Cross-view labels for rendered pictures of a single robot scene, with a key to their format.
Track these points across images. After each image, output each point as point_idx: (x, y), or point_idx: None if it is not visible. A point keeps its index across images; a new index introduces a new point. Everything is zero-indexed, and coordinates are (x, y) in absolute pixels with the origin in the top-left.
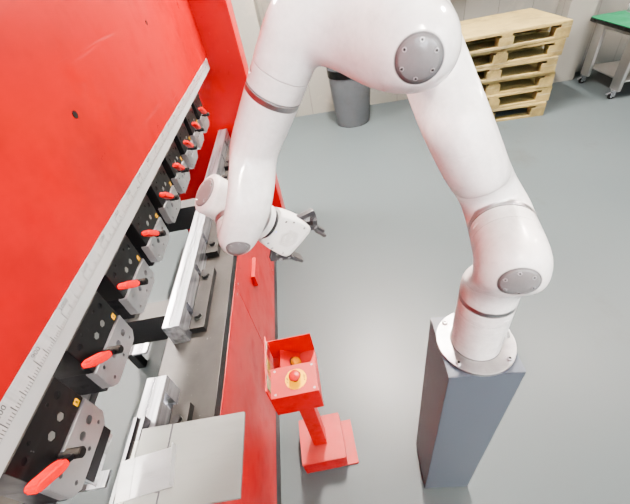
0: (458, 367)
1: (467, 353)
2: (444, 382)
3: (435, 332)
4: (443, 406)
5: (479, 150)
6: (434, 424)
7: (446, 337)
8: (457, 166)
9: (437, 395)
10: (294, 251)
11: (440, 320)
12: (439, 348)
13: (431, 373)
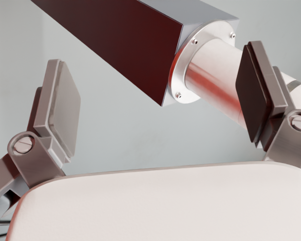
0: (175, 99)
1: (194, 93)
2: (145, 85)
3: (176, 49)
4: (118, 71)
5: None
6: (77, 28)
7: (185, 63)
8: None
9: (112, 49)
10: (59, 96)
11: (190, 30)
12: (171, 79)
13: (115, 20)
